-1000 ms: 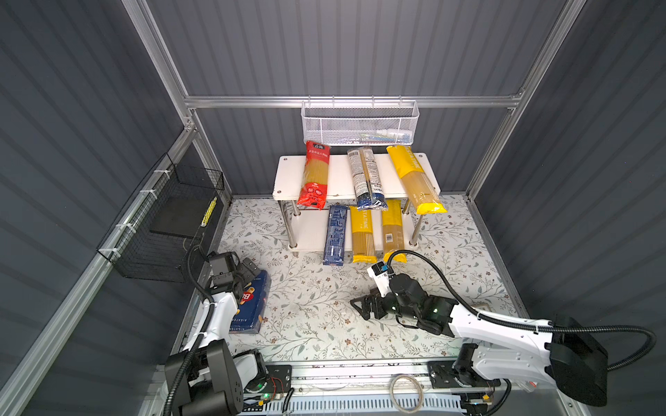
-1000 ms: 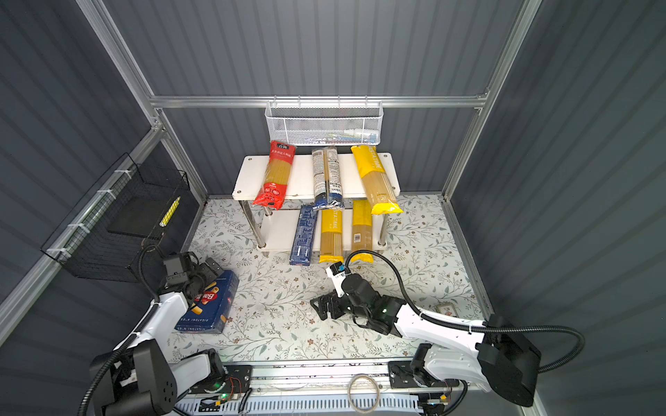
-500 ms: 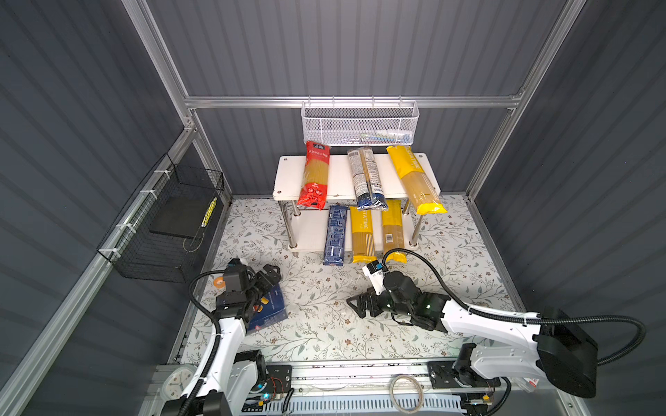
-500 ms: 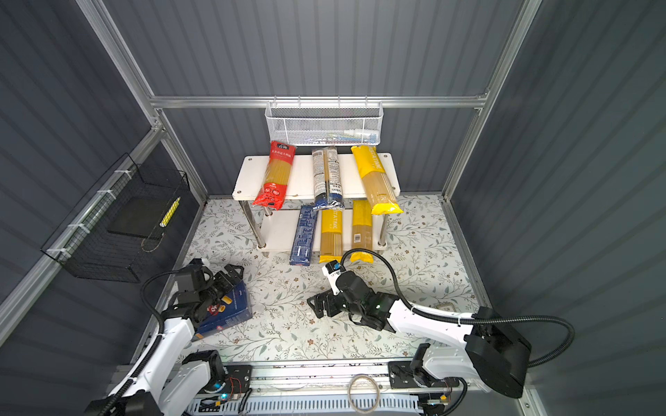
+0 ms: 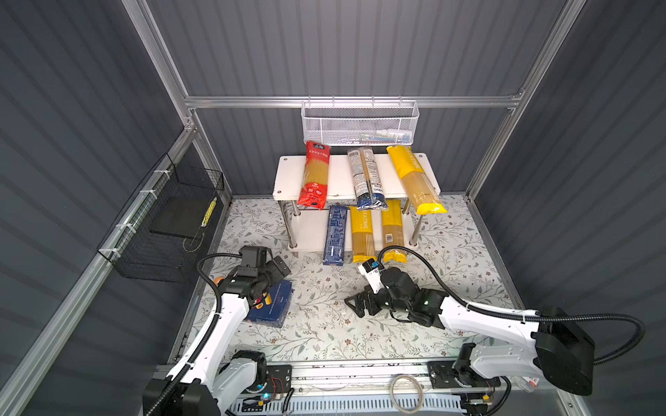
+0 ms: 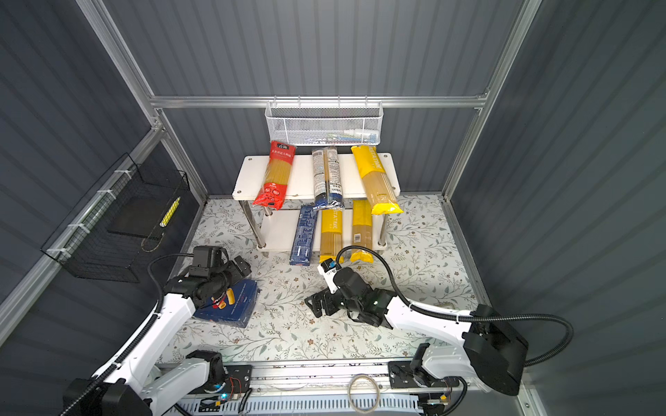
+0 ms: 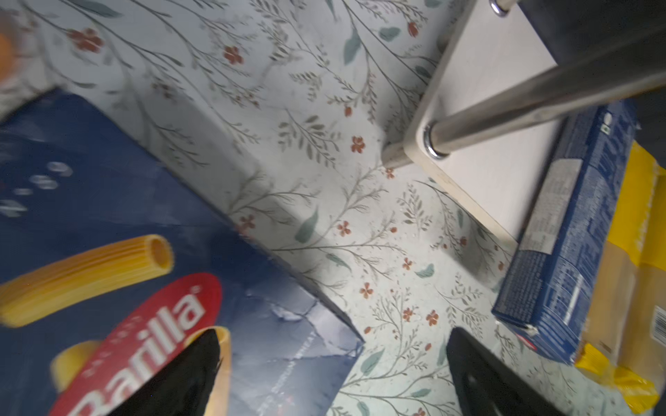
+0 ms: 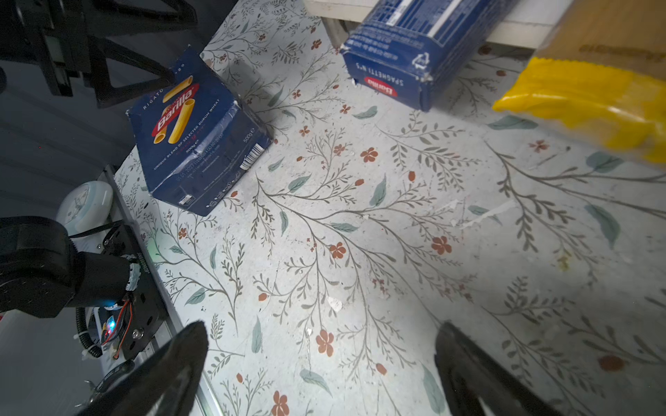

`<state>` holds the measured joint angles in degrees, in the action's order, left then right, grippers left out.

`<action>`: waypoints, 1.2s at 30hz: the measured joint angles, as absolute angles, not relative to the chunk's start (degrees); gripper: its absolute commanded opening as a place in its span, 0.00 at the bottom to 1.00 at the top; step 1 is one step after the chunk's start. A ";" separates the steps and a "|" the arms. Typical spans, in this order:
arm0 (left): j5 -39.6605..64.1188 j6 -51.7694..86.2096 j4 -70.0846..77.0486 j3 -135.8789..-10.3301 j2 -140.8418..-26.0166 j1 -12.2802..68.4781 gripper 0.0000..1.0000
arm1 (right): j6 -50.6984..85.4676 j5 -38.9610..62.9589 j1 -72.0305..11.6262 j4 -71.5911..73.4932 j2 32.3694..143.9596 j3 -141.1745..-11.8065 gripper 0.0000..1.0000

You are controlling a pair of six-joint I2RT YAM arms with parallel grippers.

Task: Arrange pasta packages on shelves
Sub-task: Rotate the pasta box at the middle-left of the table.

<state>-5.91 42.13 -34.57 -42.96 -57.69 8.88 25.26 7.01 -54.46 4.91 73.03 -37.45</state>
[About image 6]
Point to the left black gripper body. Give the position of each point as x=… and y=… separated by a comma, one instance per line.
x=224, y=283

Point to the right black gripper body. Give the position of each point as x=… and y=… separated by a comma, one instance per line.
x=329, y=300

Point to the dark blue pasta box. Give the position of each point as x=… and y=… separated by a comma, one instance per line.
x=235, y=308

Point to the blue spaghetti box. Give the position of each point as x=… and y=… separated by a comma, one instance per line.
x=302, y=247

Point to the yellow Pastatime spaghetti pack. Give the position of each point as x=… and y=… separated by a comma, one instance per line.
x=331, y=234

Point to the red spaghetti pack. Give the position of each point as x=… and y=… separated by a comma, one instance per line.
x=273, y=192

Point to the clear blue spaghetti pack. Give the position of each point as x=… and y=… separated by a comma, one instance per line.
x=327, y=181

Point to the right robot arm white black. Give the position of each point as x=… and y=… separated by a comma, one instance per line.
x=474, y=344

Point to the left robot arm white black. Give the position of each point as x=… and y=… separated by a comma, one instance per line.
x=129, y=382

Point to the white two-tier shelf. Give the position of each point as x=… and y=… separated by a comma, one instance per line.
x=277, y=229

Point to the yellow green striped tool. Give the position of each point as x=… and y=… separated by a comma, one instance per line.
x=169, y=213

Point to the tubes in white basket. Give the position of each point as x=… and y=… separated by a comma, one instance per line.
x=350, y=137

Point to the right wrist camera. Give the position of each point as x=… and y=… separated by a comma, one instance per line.
x=328, y=269

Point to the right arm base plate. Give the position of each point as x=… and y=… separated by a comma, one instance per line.
x=402, y=376

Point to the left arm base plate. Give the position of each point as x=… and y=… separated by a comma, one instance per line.
x=237, y=381

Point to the black wire basket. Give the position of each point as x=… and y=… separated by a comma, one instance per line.
x=113, y=237

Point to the white wire mesh basket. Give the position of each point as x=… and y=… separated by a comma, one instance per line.
x=291, y=122

